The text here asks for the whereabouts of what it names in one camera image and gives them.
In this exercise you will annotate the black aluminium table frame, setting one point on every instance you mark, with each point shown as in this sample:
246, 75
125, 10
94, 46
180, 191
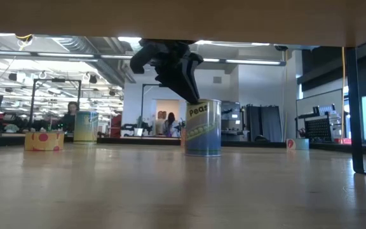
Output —
138, 141

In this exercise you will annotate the black ceiling camera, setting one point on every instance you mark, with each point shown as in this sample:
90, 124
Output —
281, 48

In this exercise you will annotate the black pegboard cart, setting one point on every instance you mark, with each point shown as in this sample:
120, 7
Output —
318, 128

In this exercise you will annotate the background black robot arm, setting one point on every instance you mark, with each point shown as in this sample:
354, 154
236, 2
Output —
129, 128

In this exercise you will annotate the wooden shelf with black legs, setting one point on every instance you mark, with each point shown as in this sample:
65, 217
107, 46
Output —
183, 19

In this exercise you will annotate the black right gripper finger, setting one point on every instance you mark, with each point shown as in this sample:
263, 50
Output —
192, 82
176, 82

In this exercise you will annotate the person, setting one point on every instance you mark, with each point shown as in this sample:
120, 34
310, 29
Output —
71, 119
160, 124
171, 125

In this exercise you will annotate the dark grey cabinet with screen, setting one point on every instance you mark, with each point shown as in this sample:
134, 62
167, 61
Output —
230, 127

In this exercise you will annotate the grey framed panel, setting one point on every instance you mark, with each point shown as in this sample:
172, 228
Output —
316, 98

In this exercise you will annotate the black frame rig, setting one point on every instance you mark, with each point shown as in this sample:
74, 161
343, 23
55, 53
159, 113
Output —
142, 108
57, 80

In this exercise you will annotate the red box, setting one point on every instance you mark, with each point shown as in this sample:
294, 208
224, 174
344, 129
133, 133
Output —
340, 141

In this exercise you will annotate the dark grey folding partition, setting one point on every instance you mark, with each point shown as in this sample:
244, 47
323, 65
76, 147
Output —
265, 124

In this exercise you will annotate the white cylinder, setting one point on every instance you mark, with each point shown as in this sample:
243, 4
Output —
203, 133

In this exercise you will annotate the grey wall vent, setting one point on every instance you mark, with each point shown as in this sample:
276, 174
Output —
217, 79

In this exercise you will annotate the long ceiling light bar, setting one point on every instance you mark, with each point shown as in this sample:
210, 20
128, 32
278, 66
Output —
65, 55

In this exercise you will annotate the red cabinet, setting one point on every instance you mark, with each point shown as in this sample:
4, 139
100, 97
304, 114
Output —
117, 125

